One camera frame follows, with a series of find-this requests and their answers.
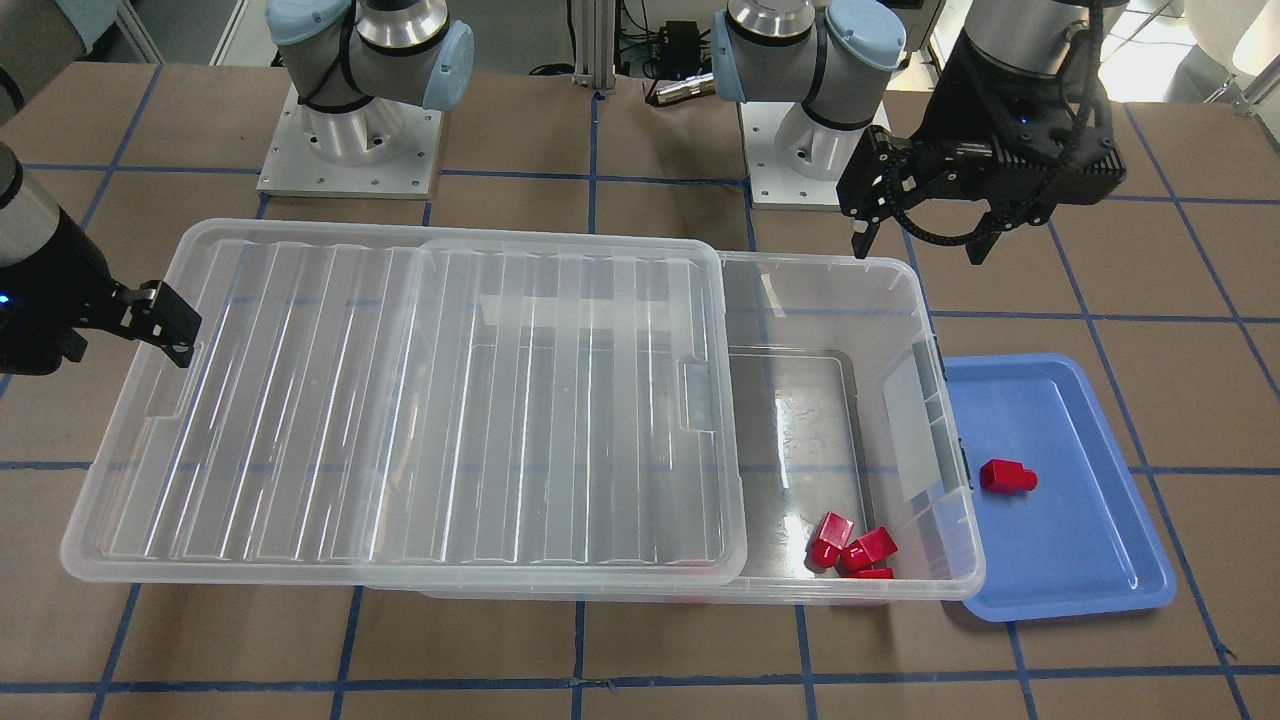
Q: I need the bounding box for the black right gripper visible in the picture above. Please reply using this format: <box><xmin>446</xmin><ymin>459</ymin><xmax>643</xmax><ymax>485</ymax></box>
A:
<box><xmin>1</xmin><ymin>210</ymin><xmax>204</xmax><ymax>375</ymax></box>

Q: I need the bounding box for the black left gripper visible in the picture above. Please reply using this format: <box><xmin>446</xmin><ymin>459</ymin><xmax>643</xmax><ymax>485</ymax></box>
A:
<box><xmin>838</xmin><ymin>29</ymin><xmax>1117</xmax><ymax>266</ymax></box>

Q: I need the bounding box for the clear plastic box lid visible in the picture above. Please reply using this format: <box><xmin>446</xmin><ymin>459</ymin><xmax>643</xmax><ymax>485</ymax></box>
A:
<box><xmin>60</xmin><ymin>219</ymin><xmax>748</xmax><ymax>594</ymax></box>

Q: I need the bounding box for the red block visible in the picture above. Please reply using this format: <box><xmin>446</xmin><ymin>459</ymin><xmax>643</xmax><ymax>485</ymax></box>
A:
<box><xmin>844</xmin><ymin>568</ymin><xmax>895</xmax><ymax>582</ymax></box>
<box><xmin>979</xmin><ymin>457</ymin><xmax>1039</xmax><ymax>495</ymax></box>
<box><xmin>837</xmin><ymin>527</ymin><xmax>899</xmax><ymax>577</ymax></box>
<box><xmin>805</xmin><ymin>511</ymin><xmax>854</xmax><ymax>571</ymax></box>

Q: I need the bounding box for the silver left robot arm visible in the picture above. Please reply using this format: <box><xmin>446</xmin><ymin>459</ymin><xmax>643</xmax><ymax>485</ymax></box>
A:
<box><xmin>710</xmin><ymin>1</ymin><xmax>1126</xmax><ymax>265</ymax></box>

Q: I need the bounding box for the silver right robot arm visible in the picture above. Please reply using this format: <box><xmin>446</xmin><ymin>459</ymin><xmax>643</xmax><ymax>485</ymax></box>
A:
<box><xmin>1</xmin><ymin>1</ymin><xmax>475</xmax><ymax>375</ymax></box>

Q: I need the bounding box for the clear plastic storage box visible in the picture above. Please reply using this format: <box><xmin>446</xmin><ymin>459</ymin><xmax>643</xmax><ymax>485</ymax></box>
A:
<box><xmin>362</xmin><ymin>250</ymin><xmax>987</xmax><ymax>605</ymax></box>

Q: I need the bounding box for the blue plastic tray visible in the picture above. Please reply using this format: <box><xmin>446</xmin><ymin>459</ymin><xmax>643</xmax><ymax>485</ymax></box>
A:
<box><xmin>946</xmin><ymin>354</ymin><xmax>1176</xmax><ymax>623</ymax></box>

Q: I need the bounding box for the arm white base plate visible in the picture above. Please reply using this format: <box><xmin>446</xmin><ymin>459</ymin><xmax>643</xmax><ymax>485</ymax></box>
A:
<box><xmin>257</xmin><ymin>87</ymin><xmax>445</xmax><ymax>200</ymax></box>
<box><xmin>739</xmin><ymin>102</ymin><xmax>865</xmax><ymax>211</ymax></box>

